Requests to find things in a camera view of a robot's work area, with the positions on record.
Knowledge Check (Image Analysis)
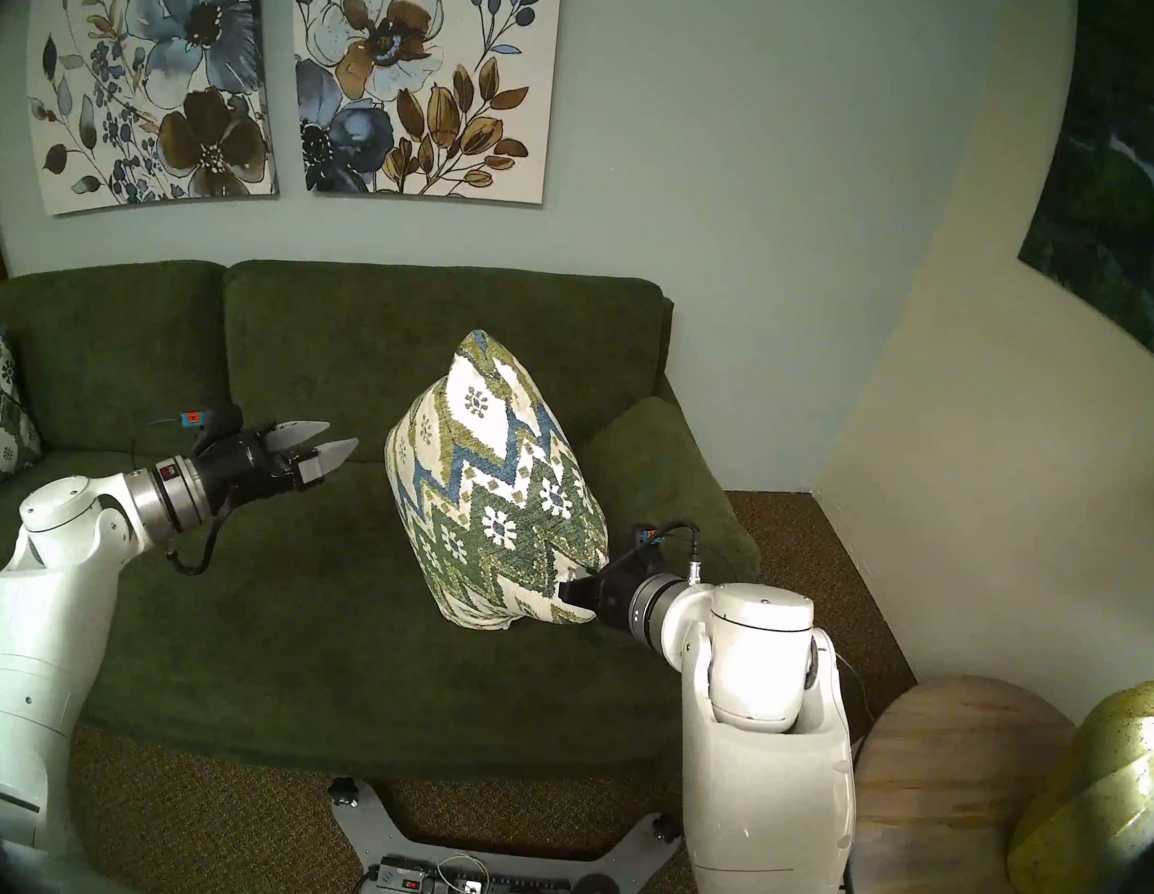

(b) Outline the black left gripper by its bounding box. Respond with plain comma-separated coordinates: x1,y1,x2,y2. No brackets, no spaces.
191,408,363,524

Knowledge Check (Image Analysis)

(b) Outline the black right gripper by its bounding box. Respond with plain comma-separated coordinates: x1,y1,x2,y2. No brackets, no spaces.
554,544,652,630

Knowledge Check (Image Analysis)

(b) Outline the zigzag patterned throw pillow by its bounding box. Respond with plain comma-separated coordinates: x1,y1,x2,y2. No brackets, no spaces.
369,323,629,641

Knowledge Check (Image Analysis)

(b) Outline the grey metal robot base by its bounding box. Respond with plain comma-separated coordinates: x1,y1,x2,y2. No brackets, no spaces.
319,774,685,894

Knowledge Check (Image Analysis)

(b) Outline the dark green fabric sofa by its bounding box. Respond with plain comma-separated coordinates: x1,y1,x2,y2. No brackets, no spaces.
0,222,805,811

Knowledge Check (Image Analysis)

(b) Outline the black power strip box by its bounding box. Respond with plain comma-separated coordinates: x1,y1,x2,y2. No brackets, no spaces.
375,857,573,894

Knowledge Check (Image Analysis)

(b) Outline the brown leaf floral canvas painting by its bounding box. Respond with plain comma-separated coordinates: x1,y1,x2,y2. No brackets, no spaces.
270,0,562,213

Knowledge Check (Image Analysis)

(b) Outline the blue flower canvas painting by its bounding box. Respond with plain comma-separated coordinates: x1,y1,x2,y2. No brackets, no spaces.
12,0,296,237

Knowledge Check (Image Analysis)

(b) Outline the round wooden side table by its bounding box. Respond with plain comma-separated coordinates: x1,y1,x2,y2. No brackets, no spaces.
844,665,1084,894

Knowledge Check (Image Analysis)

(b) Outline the gold speckled lamp base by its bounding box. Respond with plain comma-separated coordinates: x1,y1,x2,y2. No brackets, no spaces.
1005,669,1154,894

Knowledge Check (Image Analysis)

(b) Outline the forest waterfall poster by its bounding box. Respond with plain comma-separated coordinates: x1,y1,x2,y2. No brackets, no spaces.
1005,0,1154,412

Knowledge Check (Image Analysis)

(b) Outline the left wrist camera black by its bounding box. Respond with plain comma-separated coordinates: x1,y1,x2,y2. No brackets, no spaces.
175,401,246,439

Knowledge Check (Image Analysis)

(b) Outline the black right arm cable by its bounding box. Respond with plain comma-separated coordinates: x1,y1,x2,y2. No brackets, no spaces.
651,519,709,585

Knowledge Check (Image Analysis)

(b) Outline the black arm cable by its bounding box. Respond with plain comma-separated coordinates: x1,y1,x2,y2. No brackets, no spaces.
162,504,233,580
651,519,709,585

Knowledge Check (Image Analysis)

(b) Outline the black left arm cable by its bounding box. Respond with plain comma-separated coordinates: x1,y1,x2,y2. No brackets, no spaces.
162,504,233,580

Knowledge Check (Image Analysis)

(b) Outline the thin white floor cable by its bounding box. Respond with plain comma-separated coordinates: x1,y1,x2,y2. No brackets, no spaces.
827,652,883,727

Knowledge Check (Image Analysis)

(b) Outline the white coiled cable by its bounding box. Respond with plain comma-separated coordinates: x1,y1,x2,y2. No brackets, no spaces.
433,852,494,894

